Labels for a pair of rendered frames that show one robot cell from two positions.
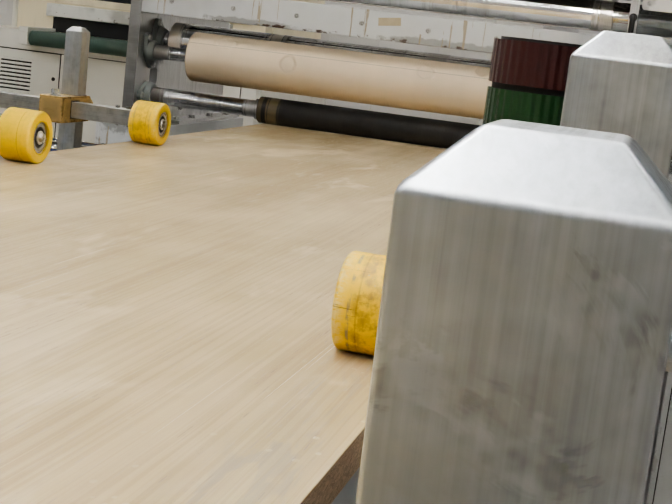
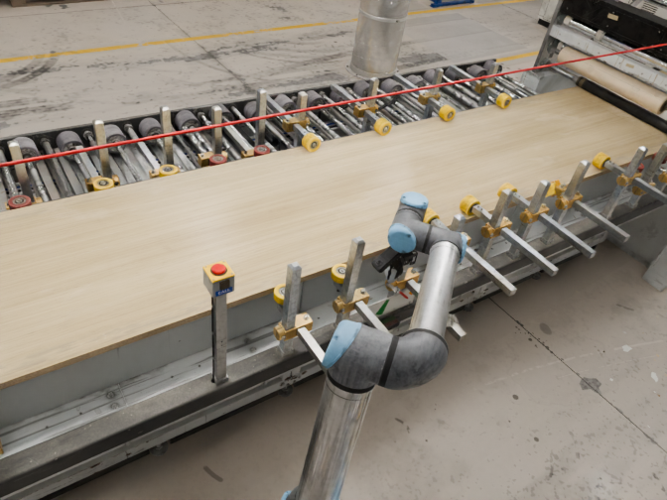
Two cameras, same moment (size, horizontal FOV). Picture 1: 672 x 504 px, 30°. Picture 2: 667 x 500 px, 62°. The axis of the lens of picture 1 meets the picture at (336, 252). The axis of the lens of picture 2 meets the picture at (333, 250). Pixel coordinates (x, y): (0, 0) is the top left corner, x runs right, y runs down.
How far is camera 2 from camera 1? 1.68 m
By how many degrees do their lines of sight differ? 45
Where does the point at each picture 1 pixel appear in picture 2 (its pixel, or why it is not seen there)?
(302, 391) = not seen: hidden behind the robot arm
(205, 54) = (564, 57)
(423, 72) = (635, 88)
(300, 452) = (381, 244)
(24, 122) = (446, 111)
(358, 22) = (618, 62)
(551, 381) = (290, 273)
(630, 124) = (354, 246)
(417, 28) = (638, 71)
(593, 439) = (291, 276)
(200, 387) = (384, 225)
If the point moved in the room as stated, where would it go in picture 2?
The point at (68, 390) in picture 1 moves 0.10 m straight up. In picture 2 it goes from (363, 219) to (367, 200)
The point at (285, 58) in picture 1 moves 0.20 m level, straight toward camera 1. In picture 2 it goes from (590, 66) to (579, 74)
